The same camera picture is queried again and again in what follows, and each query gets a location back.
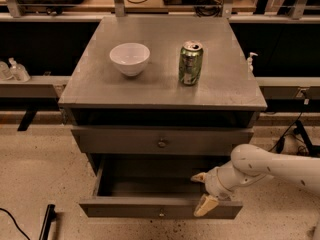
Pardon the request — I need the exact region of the green soda can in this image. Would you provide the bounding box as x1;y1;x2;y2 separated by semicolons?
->
179;40;204;86

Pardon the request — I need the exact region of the black stand leg right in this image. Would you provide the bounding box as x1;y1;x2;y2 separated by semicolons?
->
294;120;320;157

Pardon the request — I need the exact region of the clear container at edge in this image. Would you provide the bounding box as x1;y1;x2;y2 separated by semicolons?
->
0;61;13;80

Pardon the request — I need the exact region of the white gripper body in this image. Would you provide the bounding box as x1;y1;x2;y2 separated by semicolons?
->
205;167;235;200

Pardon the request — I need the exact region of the black coiled cable shelf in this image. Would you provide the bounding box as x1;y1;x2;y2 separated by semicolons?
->
194;0;222;17

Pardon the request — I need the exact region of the grey top drawer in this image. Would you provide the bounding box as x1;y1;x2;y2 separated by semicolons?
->
71;126;253;156

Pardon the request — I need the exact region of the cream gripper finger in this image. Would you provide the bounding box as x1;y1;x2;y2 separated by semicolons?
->
191;172;206;183
194;194;219;217

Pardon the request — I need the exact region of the white ceramic bowl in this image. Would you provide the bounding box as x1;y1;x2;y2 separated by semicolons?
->
109;43;150;77

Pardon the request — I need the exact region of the black bar on floor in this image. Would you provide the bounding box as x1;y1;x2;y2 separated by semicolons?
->
39;204;57;240

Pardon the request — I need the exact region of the white pump bottle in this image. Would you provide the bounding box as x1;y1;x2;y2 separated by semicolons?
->
247;52;258;72

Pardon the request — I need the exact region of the black cable bottom left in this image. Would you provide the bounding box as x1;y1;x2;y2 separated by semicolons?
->
0;207;32;240

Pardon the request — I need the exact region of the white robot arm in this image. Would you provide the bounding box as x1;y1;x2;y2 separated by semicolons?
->
191;144;320;217

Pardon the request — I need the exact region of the grey drawer cabinet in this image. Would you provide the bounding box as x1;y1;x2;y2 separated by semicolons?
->
58;15;268;172

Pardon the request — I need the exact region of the grey drawer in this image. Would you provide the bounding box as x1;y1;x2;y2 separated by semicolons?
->
71;126;253;156
78;154;244;220

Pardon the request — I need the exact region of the black bracket leg left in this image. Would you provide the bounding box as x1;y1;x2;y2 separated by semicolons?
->
18;109;37;131

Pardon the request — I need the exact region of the black floor cable right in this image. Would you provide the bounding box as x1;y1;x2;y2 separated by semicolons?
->
268;98;311;157

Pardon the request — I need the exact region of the clear bottle on ledge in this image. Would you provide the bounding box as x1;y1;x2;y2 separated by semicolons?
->
9;58;31;82

